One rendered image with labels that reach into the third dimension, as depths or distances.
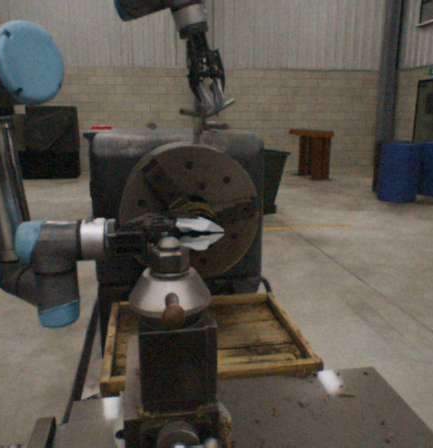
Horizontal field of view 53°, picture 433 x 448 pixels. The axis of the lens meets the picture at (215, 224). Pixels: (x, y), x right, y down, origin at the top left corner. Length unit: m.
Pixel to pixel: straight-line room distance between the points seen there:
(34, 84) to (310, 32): 11.33
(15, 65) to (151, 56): 10.32
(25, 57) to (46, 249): 0.30
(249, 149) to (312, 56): 10.75
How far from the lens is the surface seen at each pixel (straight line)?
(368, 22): 12.59
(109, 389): 0.73
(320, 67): 11.93
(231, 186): 0.98
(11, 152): 0.88
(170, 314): 0.36
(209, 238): 0.83
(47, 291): 0.82
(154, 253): 0.41
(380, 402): 0.59
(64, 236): 0.79
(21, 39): 0.71
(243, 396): 0.56
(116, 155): 1.11
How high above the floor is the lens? 1.30
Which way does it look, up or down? 14 degrees down
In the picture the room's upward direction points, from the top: straight up
